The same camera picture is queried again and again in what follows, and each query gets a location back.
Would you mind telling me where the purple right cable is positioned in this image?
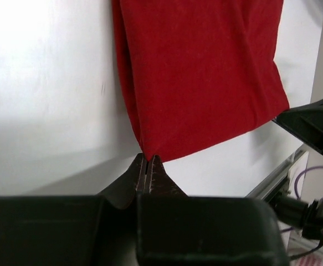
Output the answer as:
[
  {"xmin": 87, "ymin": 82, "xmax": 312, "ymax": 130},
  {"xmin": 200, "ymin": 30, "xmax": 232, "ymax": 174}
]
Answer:
[{"xmin": 277, "ymin": 165, "xmax": 323, "ymax": 233}]

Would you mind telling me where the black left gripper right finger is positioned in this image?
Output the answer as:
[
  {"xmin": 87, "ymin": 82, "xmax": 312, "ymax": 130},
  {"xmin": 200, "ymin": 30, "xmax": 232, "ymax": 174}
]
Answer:
[{"xmin": 136, "ymin": 156, "xmax": 289, "ymax": 265}]

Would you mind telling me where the aluminium table edge rail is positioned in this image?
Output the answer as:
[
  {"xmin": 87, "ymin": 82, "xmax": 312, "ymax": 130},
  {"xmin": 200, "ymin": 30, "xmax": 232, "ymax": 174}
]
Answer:
[{"xmin": 246, "ymin": 149, "xmax": 305, "ymax": 202}]

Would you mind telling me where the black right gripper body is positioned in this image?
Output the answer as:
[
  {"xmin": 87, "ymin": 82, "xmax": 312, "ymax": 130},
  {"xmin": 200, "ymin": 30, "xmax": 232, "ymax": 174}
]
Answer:
[{"xmin": 273, "ymin": 99, "xmax": 323, "ymax": 155}]

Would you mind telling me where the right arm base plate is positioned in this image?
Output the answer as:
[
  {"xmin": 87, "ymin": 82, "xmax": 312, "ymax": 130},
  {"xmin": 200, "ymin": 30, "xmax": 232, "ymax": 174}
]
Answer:
[{"xmin": 266, "ymin": 177, "xmax": 323, "ymax": 258}]

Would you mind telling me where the red t shirt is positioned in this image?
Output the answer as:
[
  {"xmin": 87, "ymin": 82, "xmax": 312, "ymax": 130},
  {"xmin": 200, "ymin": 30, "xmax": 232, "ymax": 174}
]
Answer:
[{"xmin": 111, "ymin": 1, "xmax": 289, "ymax": 161}]

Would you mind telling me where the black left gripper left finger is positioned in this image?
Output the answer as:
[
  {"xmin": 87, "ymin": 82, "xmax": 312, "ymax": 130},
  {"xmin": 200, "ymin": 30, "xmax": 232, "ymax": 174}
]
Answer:
[{"xmin": 0, "ymin": 154, "xmax": 147, "ymax": 265}]

